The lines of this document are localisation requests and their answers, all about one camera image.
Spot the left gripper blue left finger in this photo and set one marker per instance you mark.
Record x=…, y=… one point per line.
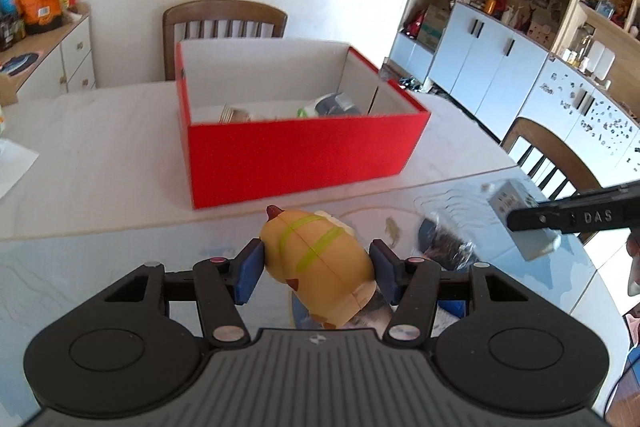
x=249, y=264

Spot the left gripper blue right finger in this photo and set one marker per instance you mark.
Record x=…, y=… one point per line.
x=388, y=271

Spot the white power adapter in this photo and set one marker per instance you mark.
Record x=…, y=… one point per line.
x=510, y=202

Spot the operator right hand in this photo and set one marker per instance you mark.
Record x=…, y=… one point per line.
x=633, y=250

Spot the brown wooden chair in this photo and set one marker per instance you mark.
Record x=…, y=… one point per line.
x=548, y=161
x=217, y=19

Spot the white fridge with magnets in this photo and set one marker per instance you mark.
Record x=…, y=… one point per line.
x=591, y=124

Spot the red cardboard box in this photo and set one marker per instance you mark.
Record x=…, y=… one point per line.
x=282, y=154

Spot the white grey tissue pack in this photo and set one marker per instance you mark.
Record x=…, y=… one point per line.
x=333, y=104

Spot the white drawer sideboard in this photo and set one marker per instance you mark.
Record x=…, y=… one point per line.
x=51, y=64

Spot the white wall cabinet unit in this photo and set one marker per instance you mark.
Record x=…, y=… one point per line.
x=487, y=54

